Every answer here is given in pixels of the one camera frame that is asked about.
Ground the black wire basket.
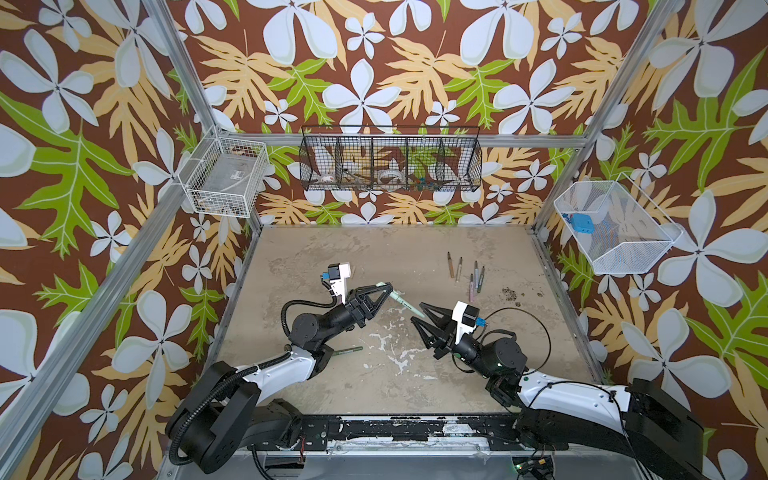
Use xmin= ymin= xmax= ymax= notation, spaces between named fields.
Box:
xmin=298 ymin=125 xmax=483 ymax=192

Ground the blue object in basket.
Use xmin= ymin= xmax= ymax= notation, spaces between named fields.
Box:
xmin=568 ymin=213 xmax=596 ymax=235

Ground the white mesh basket right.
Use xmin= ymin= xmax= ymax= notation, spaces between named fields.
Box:
xmin=554 ymin=174 xmax=683 ymax=275

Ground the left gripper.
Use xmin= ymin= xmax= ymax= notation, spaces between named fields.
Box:
xmin=319 ymin=285 xmax=387 ymax=349

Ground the light green pen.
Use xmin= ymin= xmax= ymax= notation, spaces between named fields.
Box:
xmin=390 ymin=291 xmax=426 ymax=319

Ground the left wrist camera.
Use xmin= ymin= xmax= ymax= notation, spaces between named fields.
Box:
xmin=321 ymin=263 xmax=352 ymax=305

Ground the brown pen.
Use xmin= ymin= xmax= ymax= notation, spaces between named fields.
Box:
xmin=446 ymin=252 xmax=455 ymax=279

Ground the beige pen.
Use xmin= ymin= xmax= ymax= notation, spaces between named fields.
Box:
xmin=454 ymin=257 xmax=463 ymax=283

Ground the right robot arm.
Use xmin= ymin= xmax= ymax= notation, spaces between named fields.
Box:
xmin=411 ymin=302 xmax=704 ymax=479

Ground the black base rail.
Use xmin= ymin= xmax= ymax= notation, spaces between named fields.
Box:
xmin=287 ymin=413 xmax=571 ymax=452

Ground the white wire basket left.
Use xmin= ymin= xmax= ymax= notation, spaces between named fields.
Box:
xmin=179 ymin=136 xmax=270 ymax=218

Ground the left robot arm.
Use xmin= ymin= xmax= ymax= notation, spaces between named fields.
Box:
xmin=166 ymin=282 xmax=393 ymax=474

